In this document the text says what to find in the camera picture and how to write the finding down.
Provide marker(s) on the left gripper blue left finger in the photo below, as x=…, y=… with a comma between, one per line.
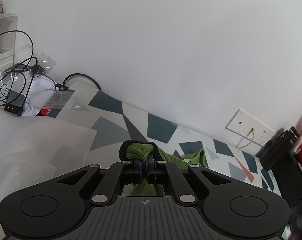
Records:
x=137, y=171

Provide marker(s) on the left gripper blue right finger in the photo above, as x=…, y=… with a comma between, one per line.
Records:
x=154, y=169

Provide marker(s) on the green knit sweater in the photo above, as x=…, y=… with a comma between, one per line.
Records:
x=143, y=151

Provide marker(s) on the geometric patterned table cloth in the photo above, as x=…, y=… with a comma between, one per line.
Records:
x=115, y=122

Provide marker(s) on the black bag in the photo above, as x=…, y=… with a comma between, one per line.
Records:
x=275, y=148

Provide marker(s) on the black usb charger hub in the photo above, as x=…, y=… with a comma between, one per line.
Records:
x=14, y=103

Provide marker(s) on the clear acrylic organizer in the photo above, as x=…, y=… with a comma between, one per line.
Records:
x=8, y=22

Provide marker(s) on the white wall socket plate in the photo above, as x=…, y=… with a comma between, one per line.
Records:
x=247, y=126

